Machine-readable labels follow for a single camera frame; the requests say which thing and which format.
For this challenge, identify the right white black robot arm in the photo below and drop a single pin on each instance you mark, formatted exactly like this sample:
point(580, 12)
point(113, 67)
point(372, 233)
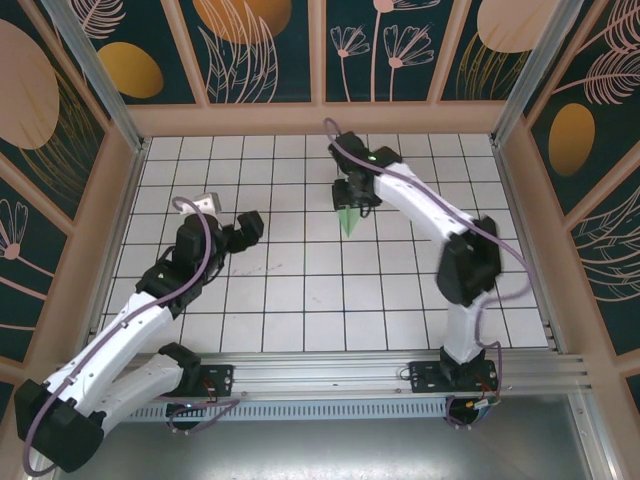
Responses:
point(420, 200)

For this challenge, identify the aluminium mounting rail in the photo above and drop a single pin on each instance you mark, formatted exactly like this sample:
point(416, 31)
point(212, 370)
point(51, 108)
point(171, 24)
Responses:
point(320, 372)

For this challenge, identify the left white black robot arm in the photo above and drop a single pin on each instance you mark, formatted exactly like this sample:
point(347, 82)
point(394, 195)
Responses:
point(110, 340)

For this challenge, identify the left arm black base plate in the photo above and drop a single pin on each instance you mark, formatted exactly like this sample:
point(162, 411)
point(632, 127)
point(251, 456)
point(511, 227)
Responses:
point(220, 380)

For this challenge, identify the aluminium frame post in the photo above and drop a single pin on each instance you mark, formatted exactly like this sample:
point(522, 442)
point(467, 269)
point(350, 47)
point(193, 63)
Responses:
point(97, 75)
point(535, 75)

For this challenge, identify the grey metal sheet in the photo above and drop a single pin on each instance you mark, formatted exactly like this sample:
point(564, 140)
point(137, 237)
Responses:
point(320, 450)

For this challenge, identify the small green circuit board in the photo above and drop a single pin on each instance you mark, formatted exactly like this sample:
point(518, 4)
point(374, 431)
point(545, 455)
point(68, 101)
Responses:
point(485, 404)

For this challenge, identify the light green paper sheet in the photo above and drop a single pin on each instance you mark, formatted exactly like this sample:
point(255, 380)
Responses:
point(348, 222)

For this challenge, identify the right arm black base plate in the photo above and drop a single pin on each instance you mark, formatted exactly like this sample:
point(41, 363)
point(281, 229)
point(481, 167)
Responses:
point(425, 377)

